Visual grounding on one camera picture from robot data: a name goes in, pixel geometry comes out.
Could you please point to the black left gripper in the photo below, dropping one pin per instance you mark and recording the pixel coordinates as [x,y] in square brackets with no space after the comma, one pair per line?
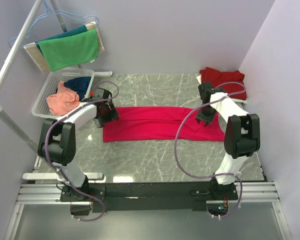
[113,115]

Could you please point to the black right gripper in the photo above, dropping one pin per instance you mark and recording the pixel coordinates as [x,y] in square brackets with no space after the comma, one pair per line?
[207,119]

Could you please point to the pink red t-shirt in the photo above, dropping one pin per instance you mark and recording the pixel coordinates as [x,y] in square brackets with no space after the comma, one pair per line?
[138,123]

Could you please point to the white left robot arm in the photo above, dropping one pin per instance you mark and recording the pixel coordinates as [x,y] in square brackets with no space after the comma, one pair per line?
[57,143]

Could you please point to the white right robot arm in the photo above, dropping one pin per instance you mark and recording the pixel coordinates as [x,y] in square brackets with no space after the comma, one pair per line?
[241,137]

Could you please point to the white folded t-shirt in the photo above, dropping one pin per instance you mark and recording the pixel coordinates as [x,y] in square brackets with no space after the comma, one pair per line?
[236,100]

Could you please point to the navy t-shirt in basket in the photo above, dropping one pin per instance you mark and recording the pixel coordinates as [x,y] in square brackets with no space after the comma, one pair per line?
[79,85]

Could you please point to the dark red folded t-shirt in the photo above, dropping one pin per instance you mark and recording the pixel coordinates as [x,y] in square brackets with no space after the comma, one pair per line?
[217,78]

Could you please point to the salmon t-shirt in basket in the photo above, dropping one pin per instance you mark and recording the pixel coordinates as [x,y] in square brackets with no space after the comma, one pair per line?
[63,101]

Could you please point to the white laundry basket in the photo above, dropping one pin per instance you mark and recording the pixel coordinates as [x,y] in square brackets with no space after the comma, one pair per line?
[40,107]

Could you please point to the green hanging towel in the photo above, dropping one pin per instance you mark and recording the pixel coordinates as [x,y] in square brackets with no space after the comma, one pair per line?
[72,50]

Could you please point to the teal hanging towel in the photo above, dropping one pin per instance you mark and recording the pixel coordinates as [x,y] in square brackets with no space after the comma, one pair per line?
[60,35]

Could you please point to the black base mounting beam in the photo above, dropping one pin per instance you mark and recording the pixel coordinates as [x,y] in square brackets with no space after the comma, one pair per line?
[138,196]

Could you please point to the beige hanging towel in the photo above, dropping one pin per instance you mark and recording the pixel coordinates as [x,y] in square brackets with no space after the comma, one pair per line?
[39,59]

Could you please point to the white clothes rack pole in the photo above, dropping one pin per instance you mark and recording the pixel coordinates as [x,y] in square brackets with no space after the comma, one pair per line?
[18,94]

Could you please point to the aluminium rail frame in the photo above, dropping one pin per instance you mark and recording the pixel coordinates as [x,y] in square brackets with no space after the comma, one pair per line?
[48,194]

